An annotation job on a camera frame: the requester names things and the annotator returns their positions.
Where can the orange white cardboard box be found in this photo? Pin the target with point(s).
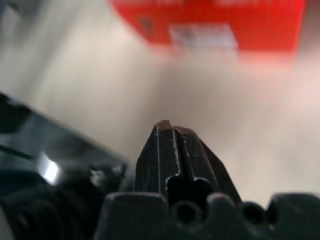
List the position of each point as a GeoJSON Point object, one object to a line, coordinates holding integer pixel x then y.
{"type": "Point", "coordinates": [262, 25]}

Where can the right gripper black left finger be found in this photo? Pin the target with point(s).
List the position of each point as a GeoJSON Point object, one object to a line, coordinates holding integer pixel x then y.
{"type": "Point", "coordinates": [155, 160]}

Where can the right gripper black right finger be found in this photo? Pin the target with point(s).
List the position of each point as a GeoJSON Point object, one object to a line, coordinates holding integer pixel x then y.
{"type": "Point", "coordinates": [200, 160]}

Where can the green conveyor belt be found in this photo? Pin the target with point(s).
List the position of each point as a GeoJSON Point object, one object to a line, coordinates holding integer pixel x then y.
{"type": "Point", "coordinates": [37, 140]}

